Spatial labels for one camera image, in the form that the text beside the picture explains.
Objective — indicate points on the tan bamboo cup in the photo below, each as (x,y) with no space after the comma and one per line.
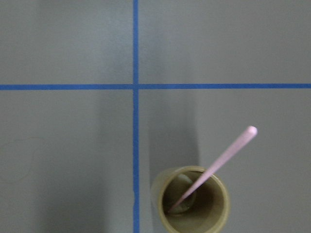
(204,211)

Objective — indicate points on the pink chopstick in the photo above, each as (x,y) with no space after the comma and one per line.
(241,141)

